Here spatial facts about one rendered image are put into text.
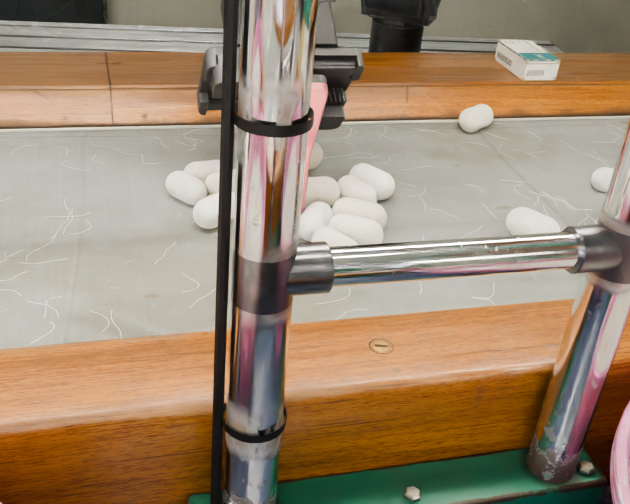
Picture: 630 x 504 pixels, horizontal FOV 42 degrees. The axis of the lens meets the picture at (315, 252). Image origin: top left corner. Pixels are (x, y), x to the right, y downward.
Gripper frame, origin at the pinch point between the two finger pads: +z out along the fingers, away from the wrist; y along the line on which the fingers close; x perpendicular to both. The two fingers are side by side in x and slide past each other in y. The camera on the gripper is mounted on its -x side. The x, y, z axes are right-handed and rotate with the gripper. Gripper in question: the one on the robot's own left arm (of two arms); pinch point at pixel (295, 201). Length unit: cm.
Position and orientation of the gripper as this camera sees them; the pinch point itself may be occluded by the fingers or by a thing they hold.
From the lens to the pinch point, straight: 51.7
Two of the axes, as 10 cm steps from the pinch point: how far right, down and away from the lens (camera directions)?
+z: 1.4, 9.5, -2.9
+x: -2.3, 3.2, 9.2
